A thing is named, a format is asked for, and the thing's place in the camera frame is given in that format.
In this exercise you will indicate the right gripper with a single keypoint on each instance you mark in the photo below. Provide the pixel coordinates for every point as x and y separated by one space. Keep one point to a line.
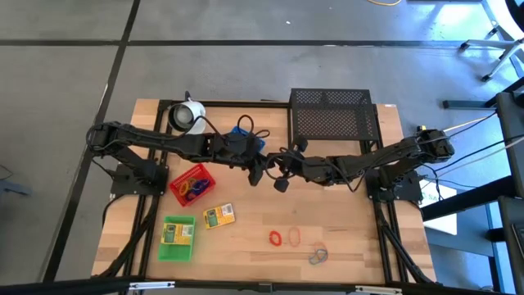
315 170

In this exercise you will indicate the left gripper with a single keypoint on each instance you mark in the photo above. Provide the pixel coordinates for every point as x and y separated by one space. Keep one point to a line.
241 151

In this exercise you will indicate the orange silicone wristband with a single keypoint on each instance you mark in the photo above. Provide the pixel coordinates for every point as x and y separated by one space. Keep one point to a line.
325 246
289 237

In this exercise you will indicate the yellow green crayon box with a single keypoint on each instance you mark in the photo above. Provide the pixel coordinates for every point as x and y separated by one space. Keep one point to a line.
219 216
177 234

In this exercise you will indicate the blue silicone wristband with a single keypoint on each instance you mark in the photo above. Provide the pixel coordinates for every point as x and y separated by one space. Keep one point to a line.
311 259

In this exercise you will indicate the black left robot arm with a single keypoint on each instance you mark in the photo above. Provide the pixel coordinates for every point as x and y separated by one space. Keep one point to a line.
163 141

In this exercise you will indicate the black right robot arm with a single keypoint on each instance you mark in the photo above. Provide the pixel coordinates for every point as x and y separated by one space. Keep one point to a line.
389 157

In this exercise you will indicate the blue plastic basket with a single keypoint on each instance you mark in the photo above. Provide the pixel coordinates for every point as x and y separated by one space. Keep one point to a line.
235 132

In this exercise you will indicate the black mesh metal shelf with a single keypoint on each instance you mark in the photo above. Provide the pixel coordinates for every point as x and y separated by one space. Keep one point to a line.
331 110

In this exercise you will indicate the red plastic basket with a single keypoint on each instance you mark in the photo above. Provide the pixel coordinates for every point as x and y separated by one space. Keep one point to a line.
177 192

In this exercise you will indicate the green plastic basket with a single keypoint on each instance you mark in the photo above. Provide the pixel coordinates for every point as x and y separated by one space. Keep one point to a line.
177 252

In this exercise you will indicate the white paper sheet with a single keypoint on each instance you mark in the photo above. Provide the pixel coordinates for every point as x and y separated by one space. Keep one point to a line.
444 221

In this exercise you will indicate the white metal stand legs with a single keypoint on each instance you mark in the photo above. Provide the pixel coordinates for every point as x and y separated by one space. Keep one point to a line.
491 42

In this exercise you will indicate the white round tabletop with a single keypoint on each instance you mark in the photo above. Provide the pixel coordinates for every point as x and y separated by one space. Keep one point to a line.
497 12

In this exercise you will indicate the black aluminium rig frame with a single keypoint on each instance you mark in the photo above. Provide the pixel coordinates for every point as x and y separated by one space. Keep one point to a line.
229 104

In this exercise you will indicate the silver metal bracket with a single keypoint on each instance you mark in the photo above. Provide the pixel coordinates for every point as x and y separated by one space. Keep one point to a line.
378 290
151 285

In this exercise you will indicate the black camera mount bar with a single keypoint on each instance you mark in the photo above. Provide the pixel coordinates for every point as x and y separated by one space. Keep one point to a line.
82 287

